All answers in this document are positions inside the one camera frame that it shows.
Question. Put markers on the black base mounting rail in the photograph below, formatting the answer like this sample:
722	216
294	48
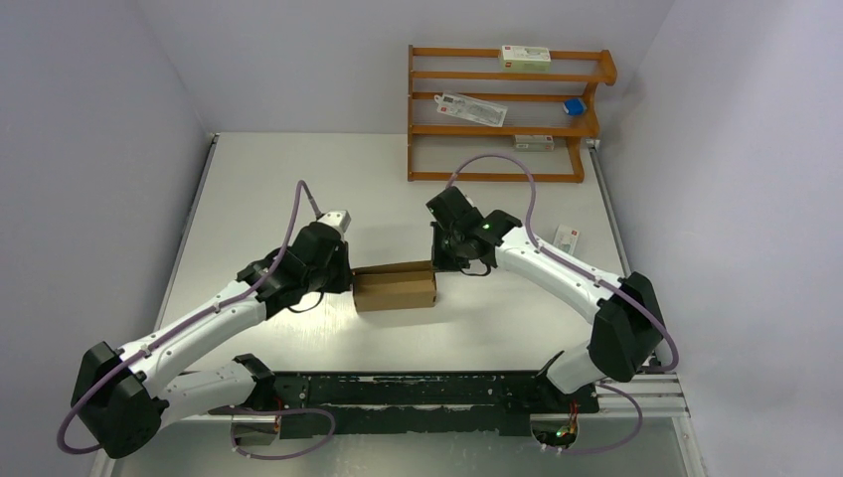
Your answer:
398	403

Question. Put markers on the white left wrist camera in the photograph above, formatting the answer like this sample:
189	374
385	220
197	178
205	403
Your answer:
339	220

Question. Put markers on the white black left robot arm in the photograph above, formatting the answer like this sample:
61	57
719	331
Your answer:
124	396

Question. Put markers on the white green box top shelf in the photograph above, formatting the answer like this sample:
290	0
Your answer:
524	59

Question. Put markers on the blue small object on shelf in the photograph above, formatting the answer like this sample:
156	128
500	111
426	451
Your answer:
575	106

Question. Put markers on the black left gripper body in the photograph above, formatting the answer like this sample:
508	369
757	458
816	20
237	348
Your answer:
332	278

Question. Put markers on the brown cardboard box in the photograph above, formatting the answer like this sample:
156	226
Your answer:
394	286

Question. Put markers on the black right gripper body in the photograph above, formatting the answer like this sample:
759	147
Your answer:
446	254

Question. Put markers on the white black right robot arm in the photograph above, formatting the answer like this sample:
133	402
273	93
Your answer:
625	320

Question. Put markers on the white flat box bottom shelf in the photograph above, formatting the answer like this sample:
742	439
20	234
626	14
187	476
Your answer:
534	143

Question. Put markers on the orange wooden shelf rack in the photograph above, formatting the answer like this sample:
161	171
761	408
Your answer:
437	143

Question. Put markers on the clear plastic packet on shelf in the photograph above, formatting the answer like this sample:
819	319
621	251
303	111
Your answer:
471	109

